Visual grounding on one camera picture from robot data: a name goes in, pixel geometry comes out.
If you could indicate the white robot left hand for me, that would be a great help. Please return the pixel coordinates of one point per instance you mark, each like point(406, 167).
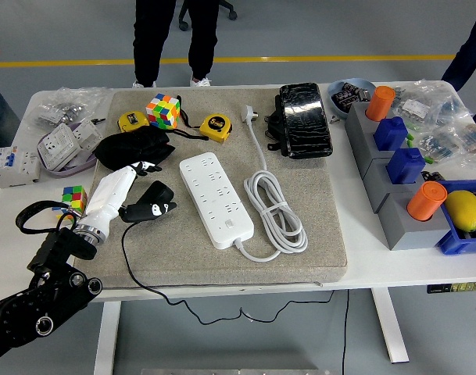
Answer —
point(108, 191)

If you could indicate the black power adapter plug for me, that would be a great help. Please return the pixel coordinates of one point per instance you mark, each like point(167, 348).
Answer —
point(157, 191)

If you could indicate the white power strip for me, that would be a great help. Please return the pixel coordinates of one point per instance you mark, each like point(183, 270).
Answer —
point(214, 195)

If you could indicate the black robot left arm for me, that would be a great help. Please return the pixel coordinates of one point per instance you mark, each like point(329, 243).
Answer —
point(46, 289)

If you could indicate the small colourful puzzle cube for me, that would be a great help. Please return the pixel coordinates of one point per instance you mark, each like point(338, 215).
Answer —
point(75, 195)

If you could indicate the black cloth pouch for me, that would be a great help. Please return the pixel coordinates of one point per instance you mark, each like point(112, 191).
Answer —
point(136, 146)

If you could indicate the small dark metal tool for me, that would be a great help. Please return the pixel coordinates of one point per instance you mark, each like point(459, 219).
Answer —
point(99, 120)

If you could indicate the yellow round tape measure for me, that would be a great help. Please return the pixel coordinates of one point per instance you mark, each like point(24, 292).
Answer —
point(131, 120)

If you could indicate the clear bag of metal screws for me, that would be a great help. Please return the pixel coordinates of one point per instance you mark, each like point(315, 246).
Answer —
point(61, 109)

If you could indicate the white circuit breaker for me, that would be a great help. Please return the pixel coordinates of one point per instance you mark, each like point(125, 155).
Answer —
point(15, 168)

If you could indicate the large colourful puzzle cube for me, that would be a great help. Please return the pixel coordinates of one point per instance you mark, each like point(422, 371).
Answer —
point(163, 109)

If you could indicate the yellow square tape measure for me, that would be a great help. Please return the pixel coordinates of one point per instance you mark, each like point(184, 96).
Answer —
point(216, 127)

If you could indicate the white table leg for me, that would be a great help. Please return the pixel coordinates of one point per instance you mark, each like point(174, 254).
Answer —
point(106, 340)
point(390, 332)

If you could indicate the grey-brown mat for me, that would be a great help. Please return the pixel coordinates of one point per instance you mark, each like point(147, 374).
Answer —
point(308, 195)

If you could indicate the black glossy cracked device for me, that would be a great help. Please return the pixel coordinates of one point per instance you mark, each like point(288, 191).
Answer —
point(306, 121)

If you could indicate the small metal clip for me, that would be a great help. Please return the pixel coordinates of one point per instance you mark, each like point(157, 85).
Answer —
point(334, 119)

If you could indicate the light blue bowl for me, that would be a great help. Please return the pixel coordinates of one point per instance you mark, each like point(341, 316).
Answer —
point(339, 112)

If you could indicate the grey socket block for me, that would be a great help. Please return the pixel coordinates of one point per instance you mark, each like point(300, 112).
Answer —
point(356, 129)
point(401, 230)
point(374, 187)

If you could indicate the black capacitors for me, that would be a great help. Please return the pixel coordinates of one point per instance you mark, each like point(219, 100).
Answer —
point(349, 95)

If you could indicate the orange cylinder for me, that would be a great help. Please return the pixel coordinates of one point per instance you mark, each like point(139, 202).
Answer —
point(379, 103)
point(427, 201)

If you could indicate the blue block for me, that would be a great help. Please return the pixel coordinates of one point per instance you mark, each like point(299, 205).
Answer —
point(390, 134)
point(405, 166)

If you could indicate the green plastic clip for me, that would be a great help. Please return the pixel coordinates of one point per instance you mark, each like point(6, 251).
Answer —
point(410, 137)
point(428, 159)

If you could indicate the black electronic module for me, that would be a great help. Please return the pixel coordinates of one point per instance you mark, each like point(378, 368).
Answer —
point(433, 176)

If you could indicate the clear bag of white parts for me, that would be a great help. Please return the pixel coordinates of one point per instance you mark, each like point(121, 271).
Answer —
point(429, 101)

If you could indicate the clear bag of blue parts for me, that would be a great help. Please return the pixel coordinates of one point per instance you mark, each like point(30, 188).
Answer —
point(441, 144)

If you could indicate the blue plastic bin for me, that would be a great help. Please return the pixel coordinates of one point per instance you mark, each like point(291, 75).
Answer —
point(456, 244)

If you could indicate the yellow lemon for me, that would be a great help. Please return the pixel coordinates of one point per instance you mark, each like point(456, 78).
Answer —
point(464, 211)

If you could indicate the table control panel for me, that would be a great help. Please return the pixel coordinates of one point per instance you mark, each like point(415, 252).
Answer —
point(456, 288)

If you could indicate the small white wall socket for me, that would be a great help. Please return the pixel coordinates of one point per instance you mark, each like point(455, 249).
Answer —
point(87, 133)

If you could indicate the large white wall socket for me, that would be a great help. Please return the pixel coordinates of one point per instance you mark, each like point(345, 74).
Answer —
point(58, 144)

